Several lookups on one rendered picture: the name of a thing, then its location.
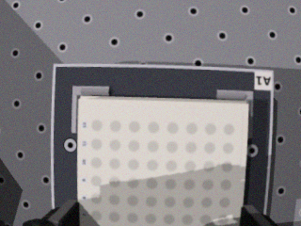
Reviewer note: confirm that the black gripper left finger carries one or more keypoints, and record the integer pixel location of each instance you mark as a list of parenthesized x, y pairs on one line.
[(66, 215)]

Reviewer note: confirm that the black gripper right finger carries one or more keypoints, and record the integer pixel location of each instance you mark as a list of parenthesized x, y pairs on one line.
[(250, 216)]

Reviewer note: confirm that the white microplate with grey wells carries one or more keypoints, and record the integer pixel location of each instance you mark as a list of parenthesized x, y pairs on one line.
[(161, 161)]

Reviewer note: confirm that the grey perforated base plate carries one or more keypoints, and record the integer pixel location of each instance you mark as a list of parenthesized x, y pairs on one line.
[(36, 34)]

